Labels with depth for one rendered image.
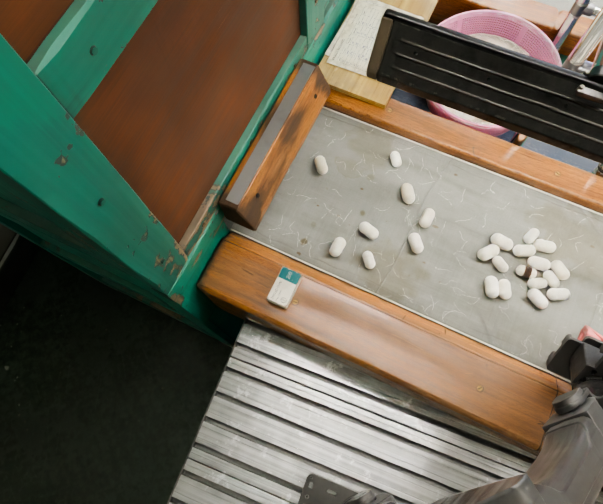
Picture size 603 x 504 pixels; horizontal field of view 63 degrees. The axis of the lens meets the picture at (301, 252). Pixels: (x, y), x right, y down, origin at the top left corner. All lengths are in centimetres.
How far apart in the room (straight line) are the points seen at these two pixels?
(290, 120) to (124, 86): 38
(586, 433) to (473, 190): 47
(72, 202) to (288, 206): 48
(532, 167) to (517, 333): 29
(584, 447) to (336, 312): 39
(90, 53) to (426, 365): 62
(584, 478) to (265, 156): 59
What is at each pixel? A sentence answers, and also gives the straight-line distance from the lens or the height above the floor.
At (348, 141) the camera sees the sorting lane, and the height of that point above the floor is 74.
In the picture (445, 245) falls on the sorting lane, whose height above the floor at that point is 74.
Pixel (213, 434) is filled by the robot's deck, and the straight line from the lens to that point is 91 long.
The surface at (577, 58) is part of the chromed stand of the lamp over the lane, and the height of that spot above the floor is 98.
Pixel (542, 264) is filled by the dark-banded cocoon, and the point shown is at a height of 76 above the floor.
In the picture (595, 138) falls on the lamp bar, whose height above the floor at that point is 107.
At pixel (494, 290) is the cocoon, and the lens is 86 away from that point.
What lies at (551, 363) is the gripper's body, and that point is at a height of 80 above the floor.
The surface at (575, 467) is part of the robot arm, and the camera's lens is 58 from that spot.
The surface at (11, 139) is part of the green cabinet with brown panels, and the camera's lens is 42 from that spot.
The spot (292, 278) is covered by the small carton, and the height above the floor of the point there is 78.
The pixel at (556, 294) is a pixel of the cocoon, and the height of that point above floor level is 76.
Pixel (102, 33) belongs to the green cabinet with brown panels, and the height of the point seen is 124.
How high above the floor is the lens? 156
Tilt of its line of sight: 72 degrees down
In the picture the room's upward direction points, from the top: 8 degrees counter-clockwise
